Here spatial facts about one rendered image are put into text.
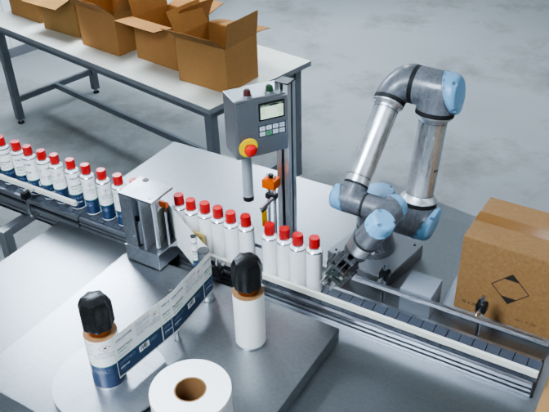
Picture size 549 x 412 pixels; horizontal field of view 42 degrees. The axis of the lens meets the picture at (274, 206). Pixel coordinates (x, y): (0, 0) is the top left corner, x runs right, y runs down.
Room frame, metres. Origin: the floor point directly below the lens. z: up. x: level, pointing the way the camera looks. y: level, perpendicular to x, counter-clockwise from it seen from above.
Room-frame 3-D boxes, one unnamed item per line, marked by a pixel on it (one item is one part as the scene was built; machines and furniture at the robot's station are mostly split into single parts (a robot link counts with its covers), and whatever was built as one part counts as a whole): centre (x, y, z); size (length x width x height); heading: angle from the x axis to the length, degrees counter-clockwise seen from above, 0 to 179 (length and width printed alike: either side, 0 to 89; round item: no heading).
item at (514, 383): (1.79, 0.00, 0.85); 1.65 x 0.11 x 0.05; 58
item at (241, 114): (1.92, 0.04, 1.38); 0.17 x 0.10 x 0.19; 113
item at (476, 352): (1.61, -0.23, 0.90); 1.07 x 0.01 x 0.02; 58
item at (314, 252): (1.73, -0.12, 0.98); 0.05 x 0.05 x 0.20
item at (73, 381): (1.37, 0.46, 0.89); 0.31 x 0.31 x 0.01
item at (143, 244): (1.94, 0.41, 1.01); 0.14 x 0.13 x 0.26; 58
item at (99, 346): (1.37, 0.46, 1.04); 0.09 x 0.09 x 0.29
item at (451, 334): (1.79, 0.00, 0.86); 1.65 x 0.08 x 0.04; 58
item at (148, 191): (1.93, 0.41, 1.14); 0.14 x 0.11 x 0.01; 58
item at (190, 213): (1.96, 0.27, 0.98); 0.05 x 0.05 x 0.20
